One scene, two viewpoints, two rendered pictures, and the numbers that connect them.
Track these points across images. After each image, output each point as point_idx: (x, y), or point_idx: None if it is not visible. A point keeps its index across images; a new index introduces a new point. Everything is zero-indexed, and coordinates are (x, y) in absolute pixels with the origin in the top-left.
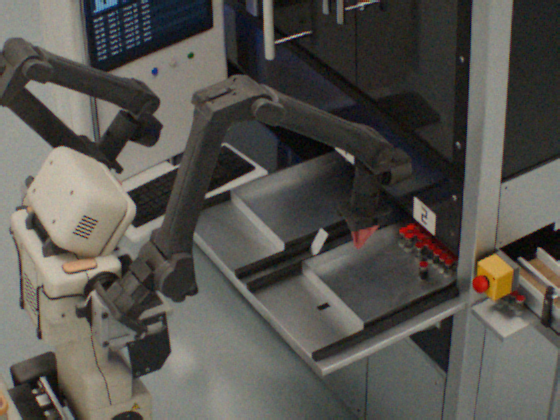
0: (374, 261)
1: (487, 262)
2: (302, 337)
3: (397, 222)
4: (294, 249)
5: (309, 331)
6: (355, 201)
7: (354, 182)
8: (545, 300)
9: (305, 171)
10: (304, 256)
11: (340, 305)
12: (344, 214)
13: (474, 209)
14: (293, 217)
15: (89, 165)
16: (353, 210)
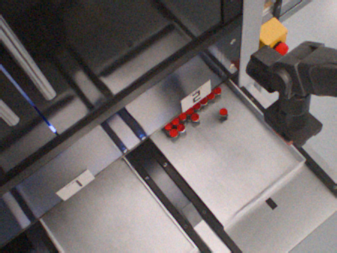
0: (201, 163)
1: (268, 37)
2: (317, 217)
3: (155, 141)
4: (198, 238)
5: (308, 211)
6: (305, 117)
7: (301, 111)
8: (277, 7)
9: (59, 245)
10: (199, 230)
11: (276, 185)
12: (311, 134)
13: (259, 19)
14: (138, 248)
15: None
16: (304, 125)
